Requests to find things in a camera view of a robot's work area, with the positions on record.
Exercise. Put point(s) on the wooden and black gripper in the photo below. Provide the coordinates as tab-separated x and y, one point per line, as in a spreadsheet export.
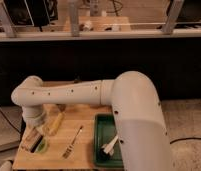
31	141

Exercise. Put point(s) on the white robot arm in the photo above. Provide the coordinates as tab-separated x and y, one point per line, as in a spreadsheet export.
138	116

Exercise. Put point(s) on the yellow corn cob toy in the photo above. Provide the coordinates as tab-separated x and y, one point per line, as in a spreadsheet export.
56	124

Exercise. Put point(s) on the wooden table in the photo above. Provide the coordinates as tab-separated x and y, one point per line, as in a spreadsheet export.
77	116

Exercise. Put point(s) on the metal fork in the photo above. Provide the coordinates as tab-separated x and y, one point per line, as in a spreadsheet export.
70	148

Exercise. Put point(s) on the green plastic tray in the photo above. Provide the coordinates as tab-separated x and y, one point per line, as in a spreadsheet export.
104	132

